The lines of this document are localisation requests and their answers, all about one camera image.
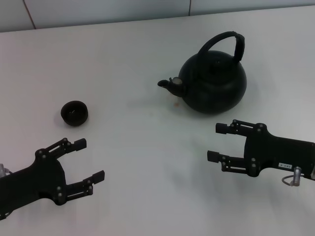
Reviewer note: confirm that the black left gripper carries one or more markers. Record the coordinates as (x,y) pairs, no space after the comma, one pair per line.
(37,179)

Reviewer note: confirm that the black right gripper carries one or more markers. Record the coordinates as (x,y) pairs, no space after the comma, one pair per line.
(275,152)

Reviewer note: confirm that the small dark teacup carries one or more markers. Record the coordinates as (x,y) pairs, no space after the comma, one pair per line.
(74,115)

